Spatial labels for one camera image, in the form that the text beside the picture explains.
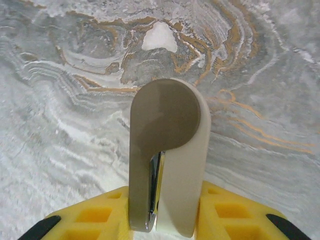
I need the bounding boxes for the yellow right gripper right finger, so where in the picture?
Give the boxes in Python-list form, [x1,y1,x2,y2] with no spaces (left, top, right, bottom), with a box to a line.
[192,180,310,240]

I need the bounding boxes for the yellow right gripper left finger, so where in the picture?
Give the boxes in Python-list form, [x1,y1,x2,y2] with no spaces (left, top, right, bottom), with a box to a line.
[23,186,136,240]

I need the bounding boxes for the beige and brown stapler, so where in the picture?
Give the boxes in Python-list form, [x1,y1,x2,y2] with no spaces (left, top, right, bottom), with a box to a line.
[126,77,212,238]

